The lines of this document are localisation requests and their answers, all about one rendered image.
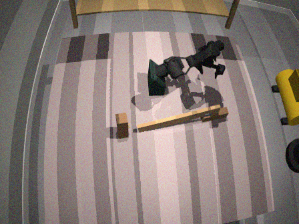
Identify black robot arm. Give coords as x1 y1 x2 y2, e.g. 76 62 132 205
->
154 40 225 79

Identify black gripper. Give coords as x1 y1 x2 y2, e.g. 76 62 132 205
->
195 57 226 79

